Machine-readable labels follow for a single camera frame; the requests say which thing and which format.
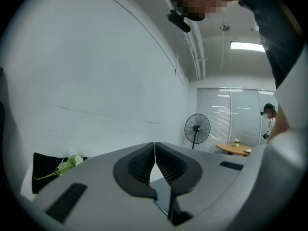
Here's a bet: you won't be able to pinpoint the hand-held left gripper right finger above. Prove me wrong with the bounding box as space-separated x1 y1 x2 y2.
155 142 249 226

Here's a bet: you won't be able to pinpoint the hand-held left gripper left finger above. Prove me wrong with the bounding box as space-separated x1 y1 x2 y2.
32 142 174 231

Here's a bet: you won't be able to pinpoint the grey notebook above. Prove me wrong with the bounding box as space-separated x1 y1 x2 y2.
148 179 173 218

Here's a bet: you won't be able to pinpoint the person's left forearm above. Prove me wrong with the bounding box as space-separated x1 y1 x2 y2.
266 102 291 144

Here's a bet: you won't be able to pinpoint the white artificial flower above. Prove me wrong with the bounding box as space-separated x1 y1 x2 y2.
33 149 85 181

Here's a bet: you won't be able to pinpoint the round wooden table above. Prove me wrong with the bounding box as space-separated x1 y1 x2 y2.
216 142 254 157

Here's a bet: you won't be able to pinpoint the black standing fan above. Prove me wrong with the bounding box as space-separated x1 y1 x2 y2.
184 113 212 152

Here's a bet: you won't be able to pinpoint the glass partition with blinds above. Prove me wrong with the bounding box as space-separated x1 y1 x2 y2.
196 87 278 154

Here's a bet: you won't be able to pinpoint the white ceiling pipes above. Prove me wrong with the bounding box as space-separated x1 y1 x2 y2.
154 0 208 80

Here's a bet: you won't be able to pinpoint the rectangular ceiling light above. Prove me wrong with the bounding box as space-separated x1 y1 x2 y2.
230 40 266 53

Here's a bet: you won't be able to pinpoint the person's black shirt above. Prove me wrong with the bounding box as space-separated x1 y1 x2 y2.
239 0 308 89

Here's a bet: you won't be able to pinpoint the person's head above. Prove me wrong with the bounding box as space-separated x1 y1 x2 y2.
169 0 242 22

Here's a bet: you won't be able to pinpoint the black drawstring pouch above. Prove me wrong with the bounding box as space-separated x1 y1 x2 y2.
32 152 92 195

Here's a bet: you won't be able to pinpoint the black head camera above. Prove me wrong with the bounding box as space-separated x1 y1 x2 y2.
166 8 192 34

